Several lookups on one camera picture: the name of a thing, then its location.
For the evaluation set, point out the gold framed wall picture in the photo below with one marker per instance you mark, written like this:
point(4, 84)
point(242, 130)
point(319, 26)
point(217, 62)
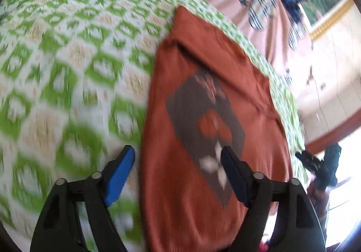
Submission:
point(324, 1)

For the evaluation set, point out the orange knit sweater grey diamond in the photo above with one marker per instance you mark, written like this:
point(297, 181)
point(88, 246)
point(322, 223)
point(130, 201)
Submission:
point(180, 105)

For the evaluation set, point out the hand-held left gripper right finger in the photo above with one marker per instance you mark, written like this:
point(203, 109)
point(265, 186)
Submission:
point(235, 180)

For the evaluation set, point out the green white patterned quilt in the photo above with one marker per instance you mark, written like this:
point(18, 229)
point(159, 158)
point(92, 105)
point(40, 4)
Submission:
point(73, 66)

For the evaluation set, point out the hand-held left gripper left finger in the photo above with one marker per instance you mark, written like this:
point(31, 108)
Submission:
point(120, 176)

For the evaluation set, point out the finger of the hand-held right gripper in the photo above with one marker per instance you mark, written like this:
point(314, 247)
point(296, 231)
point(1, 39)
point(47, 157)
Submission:
point(308, 160)

